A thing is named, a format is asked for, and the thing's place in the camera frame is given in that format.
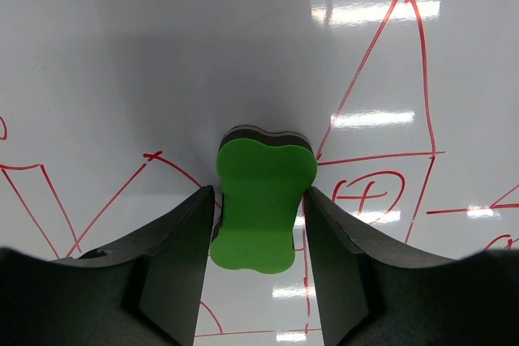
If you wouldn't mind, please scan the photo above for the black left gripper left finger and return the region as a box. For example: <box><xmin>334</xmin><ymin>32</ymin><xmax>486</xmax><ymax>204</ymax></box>
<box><xmin>1</xmin><ymin>186</ymin><xmax>214</xmax><ymax>345</ymax></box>

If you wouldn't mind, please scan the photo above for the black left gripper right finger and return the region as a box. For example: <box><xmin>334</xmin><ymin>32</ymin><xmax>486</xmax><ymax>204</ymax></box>
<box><xmin>304</xmin><ymin>188</ymin><xmax>518</xmax><ymax>345</ymax></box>

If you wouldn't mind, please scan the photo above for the green whiteboard eraser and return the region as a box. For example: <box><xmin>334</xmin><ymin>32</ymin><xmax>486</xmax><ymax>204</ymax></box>
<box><xmin>209</xmin><ymin>125</ymin><xmax>317</xmax><ymax>275</ymax></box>

